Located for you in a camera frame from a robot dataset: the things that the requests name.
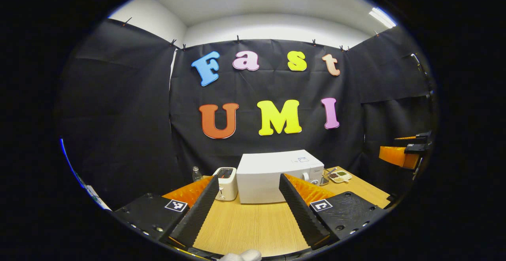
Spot white microwave oven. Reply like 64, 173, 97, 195
236, 149, 325, 204

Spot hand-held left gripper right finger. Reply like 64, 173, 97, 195
279, 173, 388, 250

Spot divided white condiment dish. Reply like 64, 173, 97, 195
329, 170, 352, 183

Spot white toaster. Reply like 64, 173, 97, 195
212, 167, 238, 201

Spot blue lit screen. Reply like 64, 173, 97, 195
59, 136, 112, 211

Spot small ceiling light panel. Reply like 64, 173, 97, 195
369, 7, 396, 29

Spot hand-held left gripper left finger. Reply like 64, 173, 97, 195
115, 174, 220, 250

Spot metal wire utensil holder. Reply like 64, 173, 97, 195
320, 167, 336, 186

